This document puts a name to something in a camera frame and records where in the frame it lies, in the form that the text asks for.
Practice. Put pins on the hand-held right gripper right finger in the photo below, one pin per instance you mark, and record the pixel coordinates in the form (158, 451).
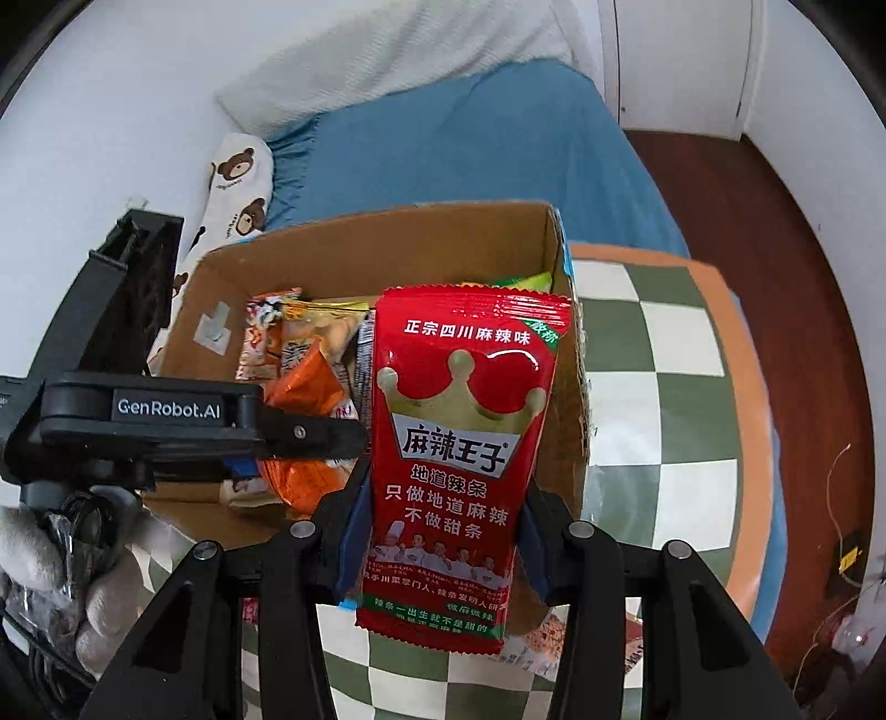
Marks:
(533, 554)

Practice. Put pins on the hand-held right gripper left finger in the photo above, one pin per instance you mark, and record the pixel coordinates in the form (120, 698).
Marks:
(353, 547)

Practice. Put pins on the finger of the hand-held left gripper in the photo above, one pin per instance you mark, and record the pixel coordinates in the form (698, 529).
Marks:
(311, 435)
(242, 468)

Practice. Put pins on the orange chip packet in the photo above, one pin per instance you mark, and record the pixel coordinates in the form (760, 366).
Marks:
(304, 388)

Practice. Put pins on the long black packet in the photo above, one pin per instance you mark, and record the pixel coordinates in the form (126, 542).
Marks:
(364, 353)

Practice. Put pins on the small yellow biscuit packet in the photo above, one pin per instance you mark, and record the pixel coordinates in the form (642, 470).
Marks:
(325, 327)

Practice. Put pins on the white orange panda packet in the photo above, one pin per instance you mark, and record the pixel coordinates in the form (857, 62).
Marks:
(259, 336)

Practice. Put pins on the red spicy strip packet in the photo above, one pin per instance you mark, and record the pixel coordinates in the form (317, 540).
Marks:
(464, 415)

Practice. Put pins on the blue printed cardboard box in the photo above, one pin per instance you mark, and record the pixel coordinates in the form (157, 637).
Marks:
(450, 242)

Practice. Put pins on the green packet with balls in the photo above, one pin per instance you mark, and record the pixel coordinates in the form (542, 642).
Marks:
(529, 282)

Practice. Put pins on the person's left hand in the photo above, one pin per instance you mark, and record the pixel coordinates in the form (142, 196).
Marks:
(28, 547)

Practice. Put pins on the brown snack packet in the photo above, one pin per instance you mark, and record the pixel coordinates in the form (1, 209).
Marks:
(533, 644)

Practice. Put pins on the green checkered mat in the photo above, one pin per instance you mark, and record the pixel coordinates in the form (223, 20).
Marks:
(678, 346)

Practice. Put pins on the bear print pillow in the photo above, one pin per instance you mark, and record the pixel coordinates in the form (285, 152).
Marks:
(235, 173)

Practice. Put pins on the small yellow floor item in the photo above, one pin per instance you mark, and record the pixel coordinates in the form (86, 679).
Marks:
(848, 558)

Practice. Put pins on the grey white pillow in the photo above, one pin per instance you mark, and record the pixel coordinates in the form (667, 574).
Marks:
(387, 62)

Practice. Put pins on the white door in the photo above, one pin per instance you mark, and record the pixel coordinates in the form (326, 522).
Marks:
(671, 55)

